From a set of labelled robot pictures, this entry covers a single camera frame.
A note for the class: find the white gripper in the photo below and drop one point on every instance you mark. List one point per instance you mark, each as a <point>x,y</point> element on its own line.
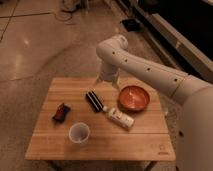
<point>111,78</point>

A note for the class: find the black whiteboard eraser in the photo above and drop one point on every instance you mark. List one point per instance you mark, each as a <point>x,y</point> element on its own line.
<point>94,101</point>

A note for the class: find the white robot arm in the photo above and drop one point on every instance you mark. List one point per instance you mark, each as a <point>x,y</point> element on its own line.
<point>194,95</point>

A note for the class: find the white ceramic cup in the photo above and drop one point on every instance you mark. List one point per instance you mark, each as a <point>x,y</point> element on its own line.
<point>79,133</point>

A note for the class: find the orange bowl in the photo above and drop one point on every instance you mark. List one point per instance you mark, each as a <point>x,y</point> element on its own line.
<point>134,98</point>

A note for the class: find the white plastic bottle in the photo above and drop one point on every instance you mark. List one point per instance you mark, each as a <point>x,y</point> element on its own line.
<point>118,117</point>

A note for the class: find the black floor box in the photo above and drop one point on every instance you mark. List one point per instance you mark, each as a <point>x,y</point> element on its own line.
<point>131,25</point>

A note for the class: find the wooden folding table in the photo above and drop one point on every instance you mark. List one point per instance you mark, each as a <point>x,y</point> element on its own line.
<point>148,140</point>

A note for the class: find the dark snack packet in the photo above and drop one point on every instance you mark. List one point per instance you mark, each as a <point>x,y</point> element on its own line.
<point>61,113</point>

